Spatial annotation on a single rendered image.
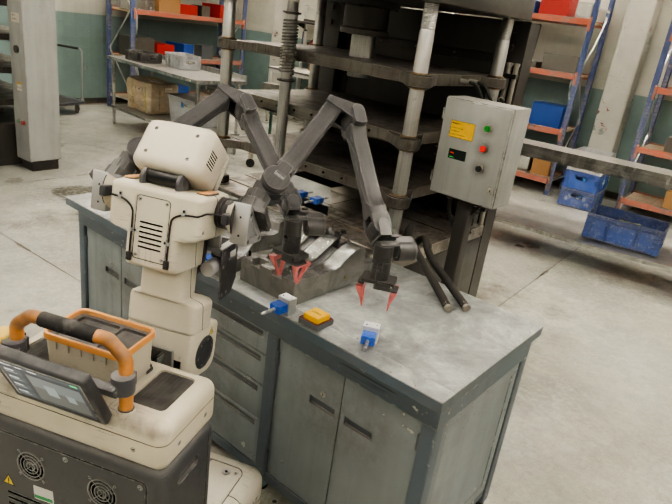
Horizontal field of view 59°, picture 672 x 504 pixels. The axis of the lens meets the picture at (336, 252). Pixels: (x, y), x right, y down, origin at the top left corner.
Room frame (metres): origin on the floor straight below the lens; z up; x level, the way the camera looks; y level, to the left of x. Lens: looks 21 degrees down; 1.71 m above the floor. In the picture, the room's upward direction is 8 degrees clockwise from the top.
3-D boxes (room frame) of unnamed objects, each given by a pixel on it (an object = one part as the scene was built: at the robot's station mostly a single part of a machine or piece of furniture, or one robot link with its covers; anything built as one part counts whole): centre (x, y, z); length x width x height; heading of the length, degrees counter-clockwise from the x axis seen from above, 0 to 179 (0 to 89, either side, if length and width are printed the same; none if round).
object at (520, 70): (3.48, -0.27, 0.90); 1.31 x 0.16 x 1.80; 53
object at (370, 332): (1.58, -0.13, 0.83); 0.13 x 0.05 x 0.05; 170
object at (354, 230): (3.11, 0.01, 0.76); 1.30 x 0.84 x 0.07; 53
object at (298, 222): (1.73, 0.14, 1.10); 0.07 x 0.06 x 0.07; 109
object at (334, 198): (3.02, 0.02, 0.87); 0.50 x 0.27 x 0.17; 143
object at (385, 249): (1.62, -0.14, 1.10); 0.07 x 0.06 x 0.07; 115
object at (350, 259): (2.05, 0.07, 0.87); 0.50 x 0.26 x 0.14; 143
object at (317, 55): (3.10, 0.00, 1.45); 1.29 x 0.82 x 0.19; 53
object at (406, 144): (3.11, -0.01, 1.20); 1.29 x 0.83 x 0.19; 53
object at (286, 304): (1.70, 0.16, 0.83); 0.13 x 0.05 x 0.05; 143
